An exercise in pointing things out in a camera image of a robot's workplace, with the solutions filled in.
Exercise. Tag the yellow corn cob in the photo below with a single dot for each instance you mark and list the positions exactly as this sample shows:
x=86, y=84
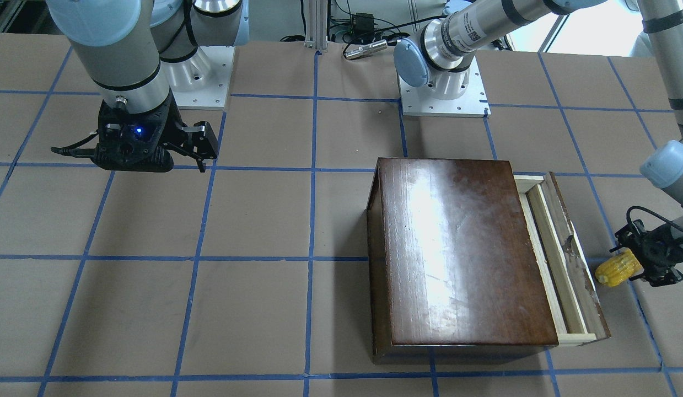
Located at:
x=618, y=269

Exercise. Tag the dark wooden drawer cabinet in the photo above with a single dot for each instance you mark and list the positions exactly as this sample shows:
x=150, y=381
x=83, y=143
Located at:
x=452, y=268

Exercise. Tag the silver cylinder tool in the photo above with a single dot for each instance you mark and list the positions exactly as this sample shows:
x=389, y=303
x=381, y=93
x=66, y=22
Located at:
x=365, y=50

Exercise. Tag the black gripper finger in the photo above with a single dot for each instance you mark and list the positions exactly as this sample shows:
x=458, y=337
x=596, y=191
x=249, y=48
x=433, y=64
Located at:
x=198, y=142

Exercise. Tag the light wooden drawer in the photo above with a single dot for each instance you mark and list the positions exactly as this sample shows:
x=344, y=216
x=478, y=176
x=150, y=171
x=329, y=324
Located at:
x=570, y=289

